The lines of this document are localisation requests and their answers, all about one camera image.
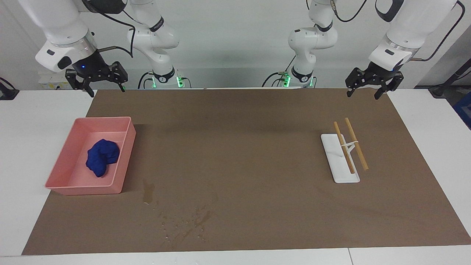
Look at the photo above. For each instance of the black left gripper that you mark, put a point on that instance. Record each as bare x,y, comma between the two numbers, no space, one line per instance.
381,71

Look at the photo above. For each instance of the blue crate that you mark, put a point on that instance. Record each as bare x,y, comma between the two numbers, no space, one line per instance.
464,110

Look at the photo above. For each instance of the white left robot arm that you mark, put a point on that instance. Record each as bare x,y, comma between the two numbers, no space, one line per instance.
404,33

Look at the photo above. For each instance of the black stand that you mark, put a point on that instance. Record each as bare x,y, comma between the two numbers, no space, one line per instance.
447,86

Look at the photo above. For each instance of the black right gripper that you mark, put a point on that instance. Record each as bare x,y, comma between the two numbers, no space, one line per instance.
90,66

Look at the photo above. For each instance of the black clamp mount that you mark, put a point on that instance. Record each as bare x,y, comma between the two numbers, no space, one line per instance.
7,92

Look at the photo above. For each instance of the wooden rack rod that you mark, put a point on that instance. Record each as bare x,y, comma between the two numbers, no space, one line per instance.
358,149
346,151

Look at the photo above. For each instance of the pink plastic bin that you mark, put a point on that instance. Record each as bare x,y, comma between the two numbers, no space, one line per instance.
73,180

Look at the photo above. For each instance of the brown table mat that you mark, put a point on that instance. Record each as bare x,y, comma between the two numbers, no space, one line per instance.
250,165

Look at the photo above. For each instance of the white towel rack base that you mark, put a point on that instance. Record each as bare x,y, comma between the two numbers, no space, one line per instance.
340,169

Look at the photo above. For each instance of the blue towel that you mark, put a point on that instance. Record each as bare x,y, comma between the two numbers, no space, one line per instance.
103,158

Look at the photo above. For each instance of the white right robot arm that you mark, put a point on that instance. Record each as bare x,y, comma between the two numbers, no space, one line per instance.
62,33

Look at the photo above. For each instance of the spilled water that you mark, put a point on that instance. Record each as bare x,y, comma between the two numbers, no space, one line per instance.
148,191

